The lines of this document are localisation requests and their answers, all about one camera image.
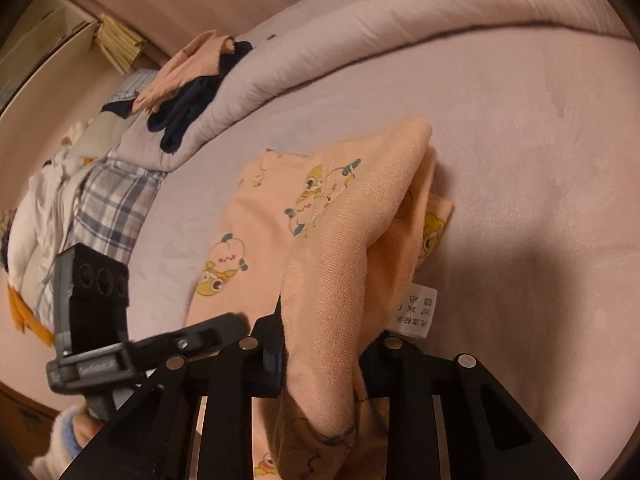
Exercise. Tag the striped blue folded cloth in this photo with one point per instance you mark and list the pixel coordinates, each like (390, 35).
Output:
(122, 100)

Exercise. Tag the light blue fuzzy sleeve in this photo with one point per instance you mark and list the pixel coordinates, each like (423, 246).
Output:
(63, 447)

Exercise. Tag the peach cartoon print pajama top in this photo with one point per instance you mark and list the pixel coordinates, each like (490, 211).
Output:
(331, 241)

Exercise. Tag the peach folded garment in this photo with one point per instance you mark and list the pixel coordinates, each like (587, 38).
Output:
(201, 57)

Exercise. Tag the straw tassel hanging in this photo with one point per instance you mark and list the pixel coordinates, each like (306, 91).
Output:
(119, 44)

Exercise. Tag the pink bed sheet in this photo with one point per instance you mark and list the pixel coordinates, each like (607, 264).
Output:
(537, 274)

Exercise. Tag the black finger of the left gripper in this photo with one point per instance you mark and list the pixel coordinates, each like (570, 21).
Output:
(189, 342)

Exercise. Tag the left hand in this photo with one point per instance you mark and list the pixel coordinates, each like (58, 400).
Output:
(85, 426)

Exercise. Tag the white crumpled clothes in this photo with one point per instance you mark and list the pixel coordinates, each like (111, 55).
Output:
(34, 233)

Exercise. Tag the pink folded duvet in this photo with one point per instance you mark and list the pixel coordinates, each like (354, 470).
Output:
(315, 37)

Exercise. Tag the orange cloth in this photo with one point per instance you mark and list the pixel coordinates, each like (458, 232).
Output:
(24, 319)

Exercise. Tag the dark navy garment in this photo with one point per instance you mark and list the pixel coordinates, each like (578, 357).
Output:
(174, 114)

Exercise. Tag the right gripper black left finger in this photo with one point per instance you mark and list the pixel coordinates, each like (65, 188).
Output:
(191, 418)

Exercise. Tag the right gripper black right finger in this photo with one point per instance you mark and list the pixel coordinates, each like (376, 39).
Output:
(452, 419)

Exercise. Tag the white wardrobe shelf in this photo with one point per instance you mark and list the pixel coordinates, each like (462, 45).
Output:
(43, 28)

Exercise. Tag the plaid grey pillow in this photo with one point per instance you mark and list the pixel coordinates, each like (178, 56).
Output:
(113, 204)

